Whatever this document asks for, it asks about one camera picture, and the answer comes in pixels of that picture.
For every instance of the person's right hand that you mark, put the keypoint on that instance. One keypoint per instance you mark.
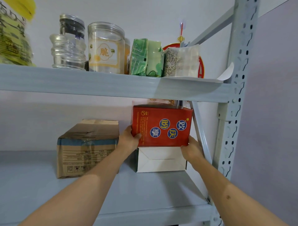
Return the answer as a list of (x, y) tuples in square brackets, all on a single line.
[(193, 151)]

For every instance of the person's left hand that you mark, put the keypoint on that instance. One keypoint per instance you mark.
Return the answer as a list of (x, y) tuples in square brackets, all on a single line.
[(128, 139)]

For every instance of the landscape print gift box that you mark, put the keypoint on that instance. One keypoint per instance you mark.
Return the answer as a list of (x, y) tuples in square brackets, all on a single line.
[(160, 160)]

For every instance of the long taped cardboard box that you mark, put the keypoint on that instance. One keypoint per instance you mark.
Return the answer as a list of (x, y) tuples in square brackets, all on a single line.
[(88, 132)]

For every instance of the large red cartoon gift box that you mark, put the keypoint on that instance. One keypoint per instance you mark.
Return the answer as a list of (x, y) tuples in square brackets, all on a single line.
[(160, 111)]

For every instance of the grey metal shelves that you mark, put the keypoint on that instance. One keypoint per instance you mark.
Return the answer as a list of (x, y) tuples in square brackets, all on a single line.
[(69, 79)]

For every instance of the person's right forearm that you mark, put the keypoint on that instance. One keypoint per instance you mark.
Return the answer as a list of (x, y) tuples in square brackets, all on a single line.
[(232, 200)]

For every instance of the person's left forearm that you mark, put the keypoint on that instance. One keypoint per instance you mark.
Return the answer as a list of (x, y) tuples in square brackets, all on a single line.
[(81, 193)]

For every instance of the green patterned tea packet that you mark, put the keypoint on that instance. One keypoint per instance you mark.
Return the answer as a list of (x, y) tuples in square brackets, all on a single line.
[(138, 58)]

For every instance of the light green tea packet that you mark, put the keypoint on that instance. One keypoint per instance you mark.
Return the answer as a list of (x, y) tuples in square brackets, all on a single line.
[(154, 60)]

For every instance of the white paper sheet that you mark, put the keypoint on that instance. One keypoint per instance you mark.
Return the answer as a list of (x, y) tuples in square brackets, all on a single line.
[(227, 74)]

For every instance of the small dark canister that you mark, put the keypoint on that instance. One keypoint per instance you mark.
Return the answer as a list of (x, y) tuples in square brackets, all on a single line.
[(86, 66)]

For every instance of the red knot ornament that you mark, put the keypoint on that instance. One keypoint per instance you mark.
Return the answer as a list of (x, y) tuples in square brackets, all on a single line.
[(201, 67)]

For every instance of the labelled clear plastic jar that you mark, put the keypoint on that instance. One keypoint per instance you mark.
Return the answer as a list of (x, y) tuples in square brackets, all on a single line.
[(106, 51)]

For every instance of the ribbed clear plastic jar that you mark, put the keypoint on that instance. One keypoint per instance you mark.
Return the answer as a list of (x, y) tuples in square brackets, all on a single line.
[(67, 53)]

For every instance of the metal-lid glass jar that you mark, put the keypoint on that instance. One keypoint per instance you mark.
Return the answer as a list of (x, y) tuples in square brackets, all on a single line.
[(72, 25)]

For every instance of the yellow green snack bag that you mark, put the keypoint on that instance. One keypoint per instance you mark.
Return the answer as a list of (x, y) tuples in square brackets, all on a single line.
[(14, 39)]

